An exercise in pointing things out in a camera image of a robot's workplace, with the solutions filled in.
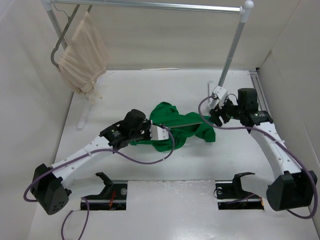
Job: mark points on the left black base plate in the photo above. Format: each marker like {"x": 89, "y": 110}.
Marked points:
{"x": 114, "y": 199}

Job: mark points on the green t shirt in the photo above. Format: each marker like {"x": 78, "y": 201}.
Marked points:
{"x": 167, "y": 114}

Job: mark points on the grey hanger with beige garment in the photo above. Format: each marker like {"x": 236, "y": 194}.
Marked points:
{"x": 61, "y": 32}

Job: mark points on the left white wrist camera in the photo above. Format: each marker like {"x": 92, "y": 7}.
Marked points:
{"x": 158, "y": 133}

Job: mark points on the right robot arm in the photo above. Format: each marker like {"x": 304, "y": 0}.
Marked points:
{"x": 292, "y": 186}

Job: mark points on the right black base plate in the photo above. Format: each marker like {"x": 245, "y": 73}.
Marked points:
{"x": 228, "y": 198}

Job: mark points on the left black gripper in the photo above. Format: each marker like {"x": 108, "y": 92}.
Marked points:
{"x": 147, "y": 125}

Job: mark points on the aluminium rail on table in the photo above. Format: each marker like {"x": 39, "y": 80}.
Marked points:
{"x": 263, "y": 105}

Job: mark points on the metal clothes rack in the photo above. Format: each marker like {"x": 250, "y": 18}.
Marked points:
{"x": 243, "y": 12}

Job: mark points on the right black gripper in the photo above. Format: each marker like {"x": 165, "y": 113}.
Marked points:
{"x": 215, "y": 112}

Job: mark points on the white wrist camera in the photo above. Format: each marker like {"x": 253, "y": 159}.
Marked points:
{"x": 219, "y": 95}
{"x": 158, "y": 133}

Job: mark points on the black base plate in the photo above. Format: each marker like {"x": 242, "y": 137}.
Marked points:
{"x": 114, "y": 199}
{"x": 228, "y": 198}

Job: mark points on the grey clothes hanger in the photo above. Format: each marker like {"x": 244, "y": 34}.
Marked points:
{"x": 185, "y": 125}

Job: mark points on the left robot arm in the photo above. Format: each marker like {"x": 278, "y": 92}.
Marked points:
{"x": 54, "y": 186}

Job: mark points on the beige hanging garment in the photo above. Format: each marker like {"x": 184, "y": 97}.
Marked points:
{"x": 85, "y": 60}

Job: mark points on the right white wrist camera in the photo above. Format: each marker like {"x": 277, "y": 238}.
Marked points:
{"x": 219, "y": 95}

